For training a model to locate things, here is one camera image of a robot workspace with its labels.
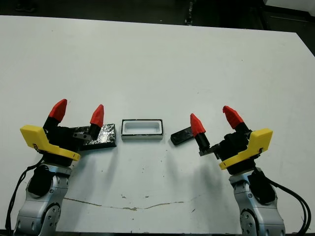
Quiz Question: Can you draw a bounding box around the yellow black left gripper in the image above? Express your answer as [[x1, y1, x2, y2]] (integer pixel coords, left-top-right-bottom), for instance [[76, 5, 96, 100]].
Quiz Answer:
[[19, 98, 105, 168]]

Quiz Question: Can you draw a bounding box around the shiny black box lid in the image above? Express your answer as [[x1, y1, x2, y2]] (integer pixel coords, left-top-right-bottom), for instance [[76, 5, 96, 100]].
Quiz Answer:
[[73, 123, 117, 151]]

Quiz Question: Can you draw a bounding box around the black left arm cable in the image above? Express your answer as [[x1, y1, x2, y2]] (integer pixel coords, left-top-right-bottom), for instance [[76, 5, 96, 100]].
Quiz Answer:
[[4, 157, 45, 234]]

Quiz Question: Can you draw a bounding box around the dark metal post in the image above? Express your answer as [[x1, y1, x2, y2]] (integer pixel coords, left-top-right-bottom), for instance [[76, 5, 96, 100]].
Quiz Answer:
[[184, 0, 195, 25]]

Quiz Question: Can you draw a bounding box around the black camera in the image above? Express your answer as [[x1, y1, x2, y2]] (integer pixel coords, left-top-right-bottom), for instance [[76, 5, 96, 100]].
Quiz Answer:
[[170, 126, 197, 146]]

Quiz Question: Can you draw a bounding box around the white panel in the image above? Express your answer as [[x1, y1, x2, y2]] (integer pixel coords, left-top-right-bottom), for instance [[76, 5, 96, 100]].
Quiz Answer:
[[264, 0, 315, 5]]

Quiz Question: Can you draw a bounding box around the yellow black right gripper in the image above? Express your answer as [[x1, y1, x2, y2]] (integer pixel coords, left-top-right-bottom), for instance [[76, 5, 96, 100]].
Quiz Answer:
[[190, 105, 274, 176]]

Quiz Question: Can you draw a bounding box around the white lined camera box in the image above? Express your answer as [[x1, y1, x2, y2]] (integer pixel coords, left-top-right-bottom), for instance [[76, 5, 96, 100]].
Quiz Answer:
[[121, 119, 164, 141]]

